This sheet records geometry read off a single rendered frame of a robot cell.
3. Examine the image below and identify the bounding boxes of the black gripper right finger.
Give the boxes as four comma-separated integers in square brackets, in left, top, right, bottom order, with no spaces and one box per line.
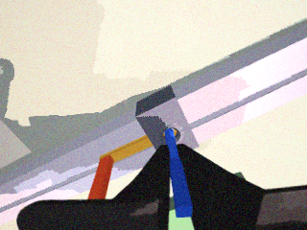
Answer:
[177,144,307,230]

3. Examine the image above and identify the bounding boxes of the light green tray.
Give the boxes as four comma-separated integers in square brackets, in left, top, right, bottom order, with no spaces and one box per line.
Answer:
[168,172,245,230]

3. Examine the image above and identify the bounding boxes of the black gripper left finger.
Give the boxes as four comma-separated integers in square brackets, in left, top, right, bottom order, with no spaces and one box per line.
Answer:
[16,145,171,230]

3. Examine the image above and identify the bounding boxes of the aluminum slotted rail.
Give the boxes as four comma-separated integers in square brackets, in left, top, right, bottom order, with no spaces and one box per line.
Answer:
[0,25,307,225]

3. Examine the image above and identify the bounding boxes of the blue long bar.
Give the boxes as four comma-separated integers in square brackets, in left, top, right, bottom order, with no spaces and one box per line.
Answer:
[164,128,193,218]

